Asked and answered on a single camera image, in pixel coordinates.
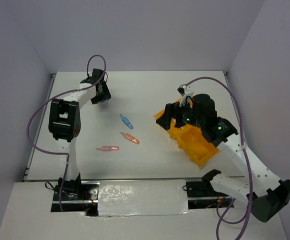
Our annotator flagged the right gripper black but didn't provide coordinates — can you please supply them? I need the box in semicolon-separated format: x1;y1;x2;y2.
156;97;204;130

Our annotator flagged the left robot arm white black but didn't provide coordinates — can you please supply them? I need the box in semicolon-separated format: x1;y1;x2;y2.
48;68;111;200

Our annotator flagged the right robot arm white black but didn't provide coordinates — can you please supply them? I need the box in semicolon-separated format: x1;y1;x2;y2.
156;94;290;223

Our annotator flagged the silver foil covered panel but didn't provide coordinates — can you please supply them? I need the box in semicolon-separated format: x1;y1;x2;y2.
98;179;190;217

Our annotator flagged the blue highlighter pen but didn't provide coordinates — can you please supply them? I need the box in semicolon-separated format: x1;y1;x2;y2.
120;114;134;130

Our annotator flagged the black metal base rail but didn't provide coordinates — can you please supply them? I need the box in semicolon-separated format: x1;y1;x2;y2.
45;179;232;217

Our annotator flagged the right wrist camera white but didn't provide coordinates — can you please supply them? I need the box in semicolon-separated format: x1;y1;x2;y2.
177;84;194;107

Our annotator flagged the yellow plastic compartment bin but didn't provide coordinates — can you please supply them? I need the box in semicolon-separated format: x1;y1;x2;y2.
154;100;219;169

